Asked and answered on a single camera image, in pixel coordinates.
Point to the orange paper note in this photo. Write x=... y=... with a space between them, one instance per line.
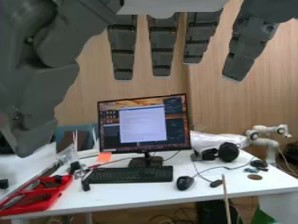
x=104 y=157

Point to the red tray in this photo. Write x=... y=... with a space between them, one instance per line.
x=62 y=181
x=27 y=203

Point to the black keyboard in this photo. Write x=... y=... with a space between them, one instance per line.
x=128 y=175

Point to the small white jointed device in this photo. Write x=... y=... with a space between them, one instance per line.
x=267 y=133

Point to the white router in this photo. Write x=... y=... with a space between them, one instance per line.
x=87 y=151

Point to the black headphones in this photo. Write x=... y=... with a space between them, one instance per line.
x=228 y=151

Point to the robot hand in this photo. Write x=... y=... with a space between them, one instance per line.
x=35 y=66

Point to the small black device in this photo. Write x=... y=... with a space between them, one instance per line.
x=86 y=186

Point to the computer screen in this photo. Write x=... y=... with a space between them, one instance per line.
x=144 y=123

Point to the black mouse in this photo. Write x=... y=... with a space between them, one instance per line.
x=186 y=183

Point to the white desk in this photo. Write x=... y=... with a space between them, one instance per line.
x=147 y=195
x=22 y=166

